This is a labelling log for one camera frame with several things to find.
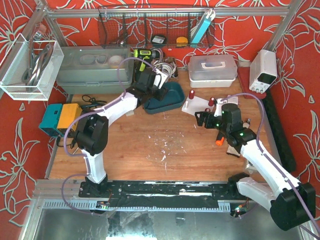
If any large red spring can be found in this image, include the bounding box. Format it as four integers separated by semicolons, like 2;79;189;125
188;90;195;100
208;97;215;107

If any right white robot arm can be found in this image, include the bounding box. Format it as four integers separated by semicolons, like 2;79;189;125
194;103;316;231

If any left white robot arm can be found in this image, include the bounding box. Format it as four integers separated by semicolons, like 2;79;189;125
73;68;170;191

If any white peg board fixture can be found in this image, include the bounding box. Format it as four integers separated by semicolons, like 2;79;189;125
181;96;214;117

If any orange black screwdriver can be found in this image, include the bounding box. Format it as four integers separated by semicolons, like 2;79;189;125
215;132;225;146

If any white cube adapter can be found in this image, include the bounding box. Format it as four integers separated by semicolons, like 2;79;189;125
227;96;239;105

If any small grey metal plate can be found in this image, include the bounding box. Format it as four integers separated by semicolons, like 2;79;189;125
125;111;135;117

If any teal plastic tray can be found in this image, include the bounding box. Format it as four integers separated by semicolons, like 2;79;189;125
143;82;185;115

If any wicker basket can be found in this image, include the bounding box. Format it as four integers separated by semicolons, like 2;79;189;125
134;57;180;83

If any white plastic storage box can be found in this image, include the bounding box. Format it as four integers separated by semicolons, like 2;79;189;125
188;54;238;88

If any black round tin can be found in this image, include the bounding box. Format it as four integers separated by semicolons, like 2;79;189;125
150;34;167;48

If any red book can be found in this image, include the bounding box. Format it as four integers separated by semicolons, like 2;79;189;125
237;67;267;100

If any grey plastic toolbox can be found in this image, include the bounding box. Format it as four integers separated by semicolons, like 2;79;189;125
56;46;134;95

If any yellow tape measure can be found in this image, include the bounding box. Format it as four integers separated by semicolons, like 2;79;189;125
176;36;189;48

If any white power supply unit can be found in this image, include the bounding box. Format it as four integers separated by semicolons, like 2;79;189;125
249;49;277;94

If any yellow soldering station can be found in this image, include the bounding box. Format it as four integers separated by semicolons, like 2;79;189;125
57;103;82;137

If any blue white flat box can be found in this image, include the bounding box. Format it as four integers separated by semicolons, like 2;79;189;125
190;8;216;48

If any teal box device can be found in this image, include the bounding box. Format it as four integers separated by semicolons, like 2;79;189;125
38;103;63;137

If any clear acrylic box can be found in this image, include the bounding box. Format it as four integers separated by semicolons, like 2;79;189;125
0;34;64;101

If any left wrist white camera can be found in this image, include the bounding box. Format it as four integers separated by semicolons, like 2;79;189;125
153;69;170;89

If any white coiled cable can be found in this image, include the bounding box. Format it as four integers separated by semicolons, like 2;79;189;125
153;62;177;78

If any yellow green cordless drill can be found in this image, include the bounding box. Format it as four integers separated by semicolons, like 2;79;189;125
133;48;164;82

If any black cable bundle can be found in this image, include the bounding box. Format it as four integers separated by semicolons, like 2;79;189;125
56;94;108;151

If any black wire basket shelf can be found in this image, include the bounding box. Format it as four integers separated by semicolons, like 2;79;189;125
97;4;215;48

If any black cable duct strip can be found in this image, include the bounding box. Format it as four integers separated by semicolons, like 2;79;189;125
262;89;297;173

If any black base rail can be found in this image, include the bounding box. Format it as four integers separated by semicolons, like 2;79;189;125
78;180;248;209

